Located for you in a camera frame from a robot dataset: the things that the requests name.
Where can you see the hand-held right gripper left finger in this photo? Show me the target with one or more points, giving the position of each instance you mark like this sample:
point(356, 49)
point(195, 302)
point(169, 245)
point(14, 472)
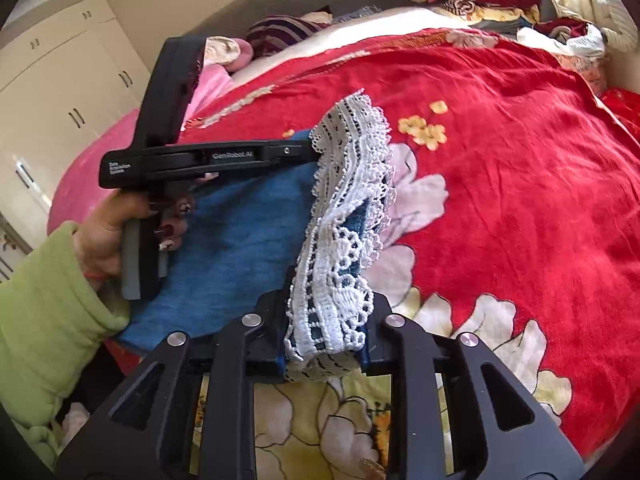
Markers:
point(272, 355)

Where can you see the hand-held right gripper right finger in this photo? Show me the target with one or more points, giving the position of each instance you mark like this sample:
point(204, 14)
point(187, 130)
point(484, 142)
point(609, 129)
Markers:
point(372, 352)

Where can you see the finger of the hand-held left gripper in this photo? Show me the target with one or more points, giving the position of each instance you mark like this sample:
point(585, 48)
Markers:
point(292, 151)

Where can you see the blue denim pants lace trim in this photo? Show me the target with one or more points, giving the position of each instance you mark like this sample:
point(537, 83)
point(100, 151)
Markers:
point(240, 240)

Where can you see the person's left forearm green sleeve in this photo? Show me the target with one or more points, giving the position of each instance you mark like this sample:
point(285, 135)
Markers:
point(45, 335)

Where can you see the person's left hand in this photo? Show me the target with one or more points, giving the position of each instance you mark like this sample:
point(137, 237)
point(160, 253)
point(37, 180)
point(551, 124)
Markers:
point(105, 230)

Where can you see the pink quilt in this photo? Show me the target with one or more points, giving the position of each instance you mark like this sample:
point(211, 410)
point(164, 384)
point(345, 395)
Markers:
point(85, 180)

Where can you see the cream bed sheet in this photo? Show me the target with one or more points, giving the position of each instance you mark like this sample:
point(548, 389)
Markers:
point(320, 45)

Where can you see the purple striped cloth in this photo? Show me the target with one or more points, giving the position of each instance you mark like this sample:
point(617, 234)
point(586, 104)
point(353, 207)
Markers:
point(280, 32)

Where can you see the floral pillow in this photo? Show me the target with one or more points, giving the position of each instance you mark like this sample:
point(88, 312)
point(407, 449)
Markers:
point(225, 50)

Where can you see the white wardrobe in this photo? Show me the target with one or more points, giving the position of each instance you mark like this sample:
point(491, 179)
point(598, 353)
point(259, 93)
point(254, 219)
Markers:
point(55, 70)

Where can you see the red floral blanket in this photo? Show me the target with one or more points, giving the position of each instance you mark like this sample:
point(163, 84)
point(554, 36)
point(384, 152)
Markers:
point(500, 160)

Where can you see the maroon cloth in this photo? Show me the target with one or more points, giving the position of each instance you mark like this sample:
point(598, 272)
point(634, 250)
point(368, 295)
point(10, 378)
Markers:
point(565, 27)

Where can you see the white knitted sweater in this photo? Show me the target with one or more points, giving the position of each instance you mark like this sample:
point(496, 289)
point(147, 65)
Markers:
point(607, 15)

